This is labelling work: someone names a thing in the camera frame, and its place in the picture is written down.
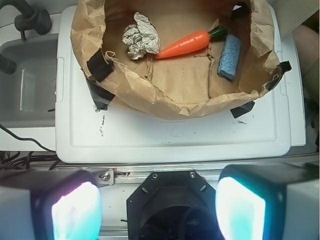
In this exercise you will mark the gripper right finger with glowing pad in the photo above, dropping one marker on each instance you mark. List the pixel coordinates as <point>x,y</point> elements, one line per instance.
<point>269,201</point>

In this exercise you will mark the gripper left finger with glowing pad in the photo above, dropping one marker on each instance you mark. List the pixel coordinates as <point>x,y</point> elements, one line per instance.
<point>49,205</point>

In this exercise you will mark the white paper ball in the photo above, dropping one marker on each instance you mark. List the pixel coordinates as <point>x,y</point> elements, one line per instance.
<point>141,38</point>

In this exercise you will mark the aluminium rail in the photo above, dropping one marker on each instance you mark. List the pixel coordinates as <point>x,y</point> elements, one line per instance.
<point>111,174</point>

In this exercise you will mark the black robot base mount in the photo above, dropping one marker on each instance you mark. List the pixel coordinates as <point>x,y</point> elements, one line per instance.
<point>173,205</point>

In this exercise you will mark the orange toy carrot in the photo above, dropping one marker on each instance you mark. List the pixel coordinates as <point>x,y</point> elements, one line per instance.
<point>192,43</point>

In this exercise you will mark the dark grey faucet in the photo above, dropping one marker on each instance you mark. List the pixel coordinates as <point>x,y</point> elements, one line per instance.
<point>30,18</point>

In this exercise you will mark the blue sponge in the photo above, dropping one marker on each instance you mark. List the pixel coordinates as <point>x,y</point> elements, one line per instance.
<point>229,59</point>

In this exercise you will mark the brown paper bag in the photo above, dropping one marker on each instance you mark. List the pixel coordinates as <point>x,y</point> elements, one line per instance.
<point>184,87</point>

